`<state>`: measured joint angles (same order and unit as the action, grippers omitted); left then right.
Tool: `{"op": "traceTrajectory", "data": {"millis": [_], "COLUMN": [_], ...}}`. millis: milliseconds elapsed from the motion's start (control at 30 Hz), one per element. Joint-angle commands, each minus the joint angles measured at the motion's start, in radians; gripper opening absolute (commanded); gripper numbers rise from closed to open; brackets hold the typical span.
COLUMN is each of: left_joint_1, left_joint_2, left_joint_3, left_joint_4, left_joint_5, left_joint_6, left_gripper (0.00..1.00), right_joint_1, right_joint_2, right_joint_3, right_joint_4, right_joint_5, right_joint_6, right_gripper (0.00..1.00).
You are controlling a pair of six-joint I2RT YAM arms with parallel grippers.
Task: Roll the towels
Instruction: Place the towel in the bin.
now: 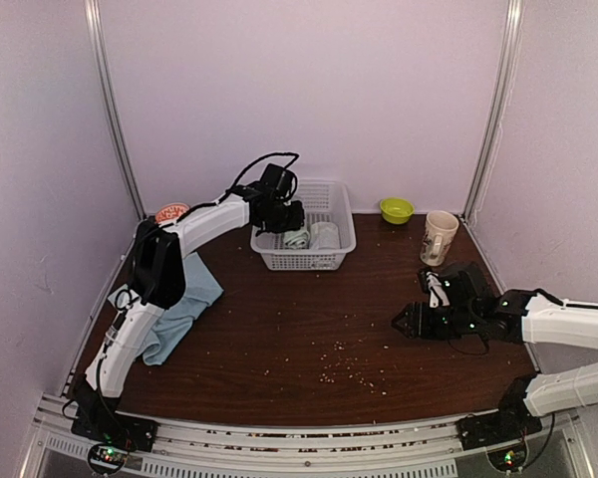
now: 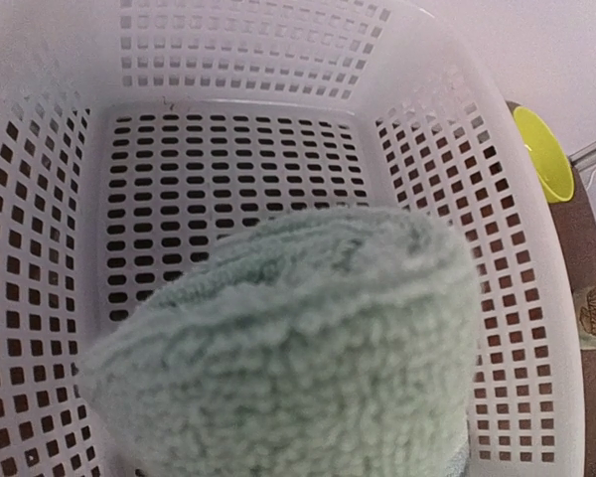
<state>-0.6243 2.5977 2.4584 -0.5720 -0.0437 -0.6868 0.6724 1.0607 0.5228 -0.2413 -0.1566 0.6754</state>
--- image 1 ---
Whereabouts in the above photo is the lime green bowl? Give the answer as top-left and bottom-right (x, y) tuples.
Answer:
(380, 197), (415, 225)

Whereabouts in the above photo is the green panda towel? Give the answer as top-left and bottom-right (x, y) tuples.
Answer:
(282, 227), (310, 250)

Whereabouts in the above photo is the right aluminium frame post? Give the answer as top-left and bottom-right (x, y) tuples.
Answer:
(462, 0), (525, 224)

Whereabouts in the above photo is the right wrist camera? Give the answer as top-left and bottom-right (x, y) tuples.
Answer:
(418, 267), (450, 309)

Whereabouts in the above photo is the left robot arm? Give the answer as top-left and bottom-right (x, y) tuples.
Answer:
(72, 163), (305, 442)

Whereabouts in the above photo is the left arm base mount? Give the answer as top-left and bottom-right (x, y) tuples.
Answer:
(71, 415), (158, 475)

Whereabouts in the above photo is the rolled grey towel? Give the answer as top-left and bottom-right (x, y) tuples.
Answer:
(309, 221), (340, 250)

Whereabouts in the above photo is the aluminium frame post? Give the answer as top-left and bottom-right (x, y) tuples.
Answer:
(462, 0), (525, 224)
(84, 0), (146, 220)

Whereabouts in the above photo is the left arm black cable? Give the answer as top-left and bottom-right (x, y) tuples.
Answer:
(112, 151), (300, 320)

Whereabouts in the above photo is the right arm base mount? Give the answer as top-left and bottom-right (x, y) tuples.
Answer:
(455, 410), (542, 474)

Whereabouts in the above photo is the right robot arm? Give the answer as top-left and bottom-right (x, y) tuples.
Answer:
(392, 263), (598, 440)

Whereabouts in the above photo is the front aluminium rail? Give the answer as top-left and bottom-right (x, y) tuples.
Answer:
(19, 409), (595, 477)

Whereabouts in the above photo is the red patterned bowl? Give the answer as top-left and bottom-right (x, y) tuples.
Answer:
(154, 202), (190, 224)

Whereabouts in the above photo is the white plastic basket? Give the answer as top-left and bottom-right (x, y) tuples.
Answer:
(250, 180), (357, 271)

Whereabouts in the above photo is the cream printed mug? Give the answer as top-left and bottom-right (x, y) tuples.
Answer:
(420, 210), (459, 267)

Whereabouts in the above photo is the left aluminium frame post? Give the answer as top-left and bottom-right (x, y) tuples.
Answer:
(84, 0), (146, 220)

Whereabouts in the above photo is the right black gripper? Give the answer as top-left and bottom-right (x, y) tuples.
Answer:
(392, 302), (479, 341)

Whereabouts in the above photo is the light blue towel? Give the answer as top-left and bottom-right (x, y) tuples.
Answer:
(136, 253), (223, 366)

